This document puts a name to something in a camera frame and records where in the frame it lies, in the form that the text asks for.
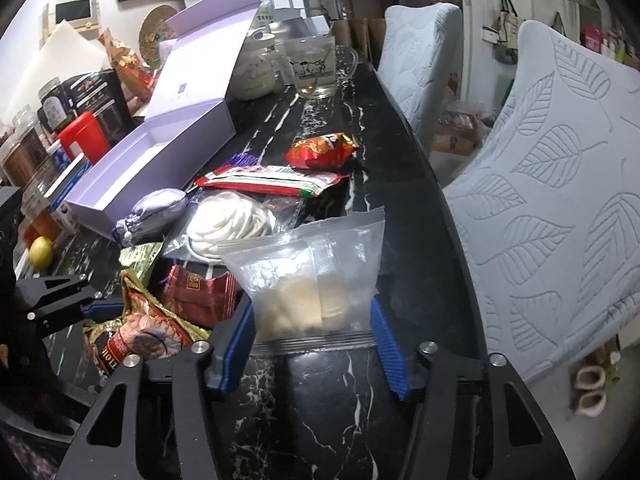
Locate dark red snack packet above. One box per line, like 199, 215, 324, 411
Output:
162, 264, 236, 330

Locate glass mug with cartoon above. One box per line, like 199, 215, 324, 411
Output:
282, 35, 359, 100

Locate near grey leaf chair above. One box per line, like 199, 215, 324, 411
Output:
444, 21, 639, 382

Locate yellow lemon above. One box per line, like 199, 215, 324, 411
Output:
28, 236, 54, 272

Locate black printed box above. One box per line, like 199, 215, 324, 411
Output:
64, 68, 134, 144

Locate long red white snack packet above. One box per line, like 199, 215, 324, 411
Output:
193, 165, 347, 197

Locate small red gold snack packet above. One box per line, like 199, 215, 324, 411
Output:
285, 132, 360, 171

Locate white ceramic jar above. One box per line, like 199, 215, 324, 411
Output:
228, 30, 277, 101

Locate red plastic container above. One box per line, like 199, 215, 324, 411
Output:
58, 112, 111, 165

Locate far grey leaf chair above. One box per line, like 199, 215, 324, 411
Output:
378, 3, 463, 154

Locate round woven mat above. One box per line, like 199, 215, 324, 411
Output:
138, 4, 178, 68

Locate blue white carton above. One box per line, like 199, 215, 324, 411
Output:
44, 153, 91, 234

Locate red gold patterned snack bag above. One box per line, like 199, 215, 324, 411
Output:
82, 270, 210, 377

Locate green foil snack packet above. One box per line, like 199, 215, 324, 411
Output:
118, 242, 163, 286

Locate white paper sheet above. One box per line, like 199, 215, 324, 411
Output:
1, 21, 107, 122

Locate white fabric flower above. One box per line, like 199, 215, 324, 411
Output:
160, 191, 304, 266

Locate lavender gift box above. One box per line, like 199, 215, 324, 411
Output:
65, 0, 260, 237

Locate wall intercom panel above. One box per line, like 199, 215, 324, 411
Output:
43, 0, 101, 34

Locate orange patterned gift bag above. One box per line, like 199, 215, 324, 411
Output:
99, 28, 155, 102

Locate dark label jar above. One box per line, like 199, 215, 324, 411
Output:
38, 77, 76, 132

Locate grey leaf chair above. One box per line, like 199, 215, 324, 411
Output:
444, 21, 639, 382
378, 3, 463, 154

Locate clear zip bag white contents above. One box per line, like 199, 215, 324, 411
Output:
219, 207, 385, 341

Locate purple satin drawstring pouch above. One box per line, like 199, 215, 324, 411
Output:
112, 188, 188, 247

